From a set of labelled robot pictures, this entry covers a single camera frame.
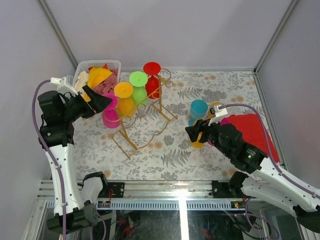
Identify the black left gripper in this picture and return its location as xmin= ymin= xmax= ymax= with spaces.
xmin=61 ymin=85 xmax=113 ymax=124

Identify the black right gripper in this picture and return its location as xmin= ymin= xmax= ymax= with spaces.
xmin=184 ymin=115 xmax=232 ymax=158

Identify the orange wine glass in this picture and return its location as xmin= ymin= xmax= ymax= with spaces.
xmin=190 ymin=131 xmax=204 ymax=149
xmin=114 ymin=82 xmax=136 ymax=118
xmin=207 ymin=101 xmax=224 ymax=119

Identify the blue wine glass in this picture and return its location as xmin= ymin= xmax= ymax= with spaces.
xmin=188 ymin=99 xmax=208 ymax=126

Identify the magenta wine glass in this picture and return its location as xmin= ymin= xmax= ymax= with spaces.
xmin=207 ymin=117 xmax=231 ymax=147
xmin=102 ymin=93 xmax=121 ymax=129

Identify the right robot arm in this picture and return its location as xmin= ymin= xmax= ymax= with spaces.
xmin=185 ymin=120 xmax=320 ymax=233

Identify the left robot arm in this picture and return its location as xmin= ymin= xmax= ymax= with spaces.
xmin=33 ymin=86 xmax=113 ymax=236

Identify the green wine glass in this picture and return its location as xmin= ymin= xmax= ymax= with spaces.
xmin=129 ymin=71 xmax=148 ymax=106

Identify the red wine glass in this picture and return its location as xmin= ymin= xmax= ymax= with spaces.
xmin=143 ymin=61 xmax=161 ymax=100

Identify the dusty pink cloth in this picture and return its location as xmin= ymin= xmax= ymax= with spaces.
xmin=93 ymin=68 xmax=119 ymax=95

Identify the cream floral cloth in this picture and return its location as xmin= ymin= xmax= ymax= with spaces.
xmin=74 ymin=71 xmax=89 ymax=96

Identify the yellow cloth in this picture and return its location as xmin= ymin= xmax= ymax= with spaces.
xmin=87 ymin=65 xmax=112 ymax=90

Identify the white plastic laundry basket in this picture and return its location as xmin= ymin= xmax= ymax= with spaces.
xmin=70 ymin=59 xmax=122 ymax=87

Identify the floral tablecloth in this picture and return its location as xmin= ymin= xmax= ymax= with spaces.
xmin=72 ymin=71 xmax=265 ymax=181

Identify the red folded cloth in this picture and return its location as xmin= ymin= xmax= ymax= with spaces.
xmin=227 ymin=113 xmax=270 ymax=156

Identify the gold wire glass rack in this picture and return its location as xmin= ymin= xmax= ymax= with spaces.
xmin=115 ymin=67 xmax=178 ymax=158

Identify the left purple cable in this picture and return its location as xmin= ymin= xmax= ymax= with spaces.
xmin=31 ymin=79 xmax=68 ymax=240

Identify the aluminium mounting rail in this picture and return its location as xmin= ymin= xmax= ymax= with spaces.
xmin=37 ymin=179 xmax=307 ymax=211

